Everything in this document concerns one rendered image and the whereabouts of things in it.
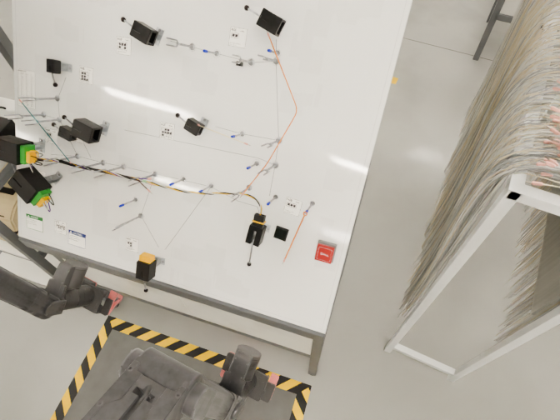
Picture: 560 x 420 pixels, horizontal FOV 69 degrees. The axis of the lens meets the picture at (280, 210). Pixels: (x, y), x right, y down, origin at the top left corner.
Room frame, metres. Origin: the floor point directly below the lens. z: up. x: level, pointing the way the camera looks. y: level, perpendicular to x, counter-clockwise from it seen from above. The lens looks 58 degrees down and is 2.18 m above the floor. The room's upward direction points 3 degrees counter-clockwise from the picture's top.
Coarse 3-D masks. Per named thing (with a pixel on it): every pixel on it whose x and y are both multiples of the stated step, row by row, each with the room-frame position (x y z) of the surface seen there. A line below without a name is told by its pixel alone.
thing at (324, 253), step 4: (320, 244) 0.54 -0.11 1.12; (320, 248) 0.53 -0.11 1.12; (324, 248) 0.53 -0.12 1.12; (328, 248) 0.53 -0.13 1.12; (332, 248) 0.53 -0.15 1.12; (316, 252) 0.53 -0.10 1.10; (320, 252) 0.53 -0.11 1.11; (324, 252) 0.52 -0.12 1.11; (328, 252) 0.52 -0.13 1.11; (332, 252) 0.52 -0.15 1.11; (316, 256) 0.52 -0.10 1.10; (320, 256) 0.52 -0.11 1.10; (324, 256) 0.52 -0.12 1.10; (328, 256) 0.51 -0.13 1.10; (332, 256) 0.52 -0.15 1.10; (320, 260) 0.51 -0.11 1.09; (324, 260) 0.51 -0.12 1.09; (328, 260) 0.51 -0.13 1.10
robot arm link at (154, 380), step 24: (144, 360) 0.12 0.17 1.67; (168, 360) 0.12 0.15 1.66; (120, 384) 0.09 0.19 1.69; (144, 384) 0.09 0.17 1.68; (168, 384) 0.09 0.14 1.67; (192, 384) 0.09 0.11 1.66; (96, 408) 0.06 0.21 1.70; (120, 408) 0.06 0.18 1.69; (144, 408) 0.06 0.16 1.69; (168, 408) 0.06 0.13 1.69
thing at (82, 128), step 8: (80, 120) 0.89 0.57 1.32; (88, 120) 0.91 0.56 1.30; (72, 128) 0.87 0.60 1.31; (80, 128) 0.87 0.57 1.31; (88, 128) 0.86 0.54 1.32; (96, 128) 0.87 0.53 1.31; (104, 128) 0.94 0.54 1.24; (80, 136) 0.85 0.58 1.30; (88, 136) 0.85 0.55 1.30; (96, 136) 0.87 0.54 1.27
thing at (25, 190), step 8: (24, 168) 0.83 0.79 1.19; (32, 168) 0.84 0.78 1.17; (16, 176) 0.80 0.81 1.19; (24, 176) 0.80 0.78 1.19; (32, 176) 0.81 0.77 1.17; (40, 176) 0.82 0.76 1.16; (48, 176) 0.86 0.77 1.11; (56, 176) 0.87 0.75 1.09; (16, 184) 0.78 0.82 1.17; (24, 184) 0.78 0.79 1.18; (32, 184) 0.78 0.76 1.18; (40, 184) 0.79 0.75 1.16; (48, 184) 0.80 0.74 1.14; (24, 192) 0.76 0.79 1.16; (32, 192) 0.75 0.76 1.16; (24, 200) 0.75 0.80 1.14
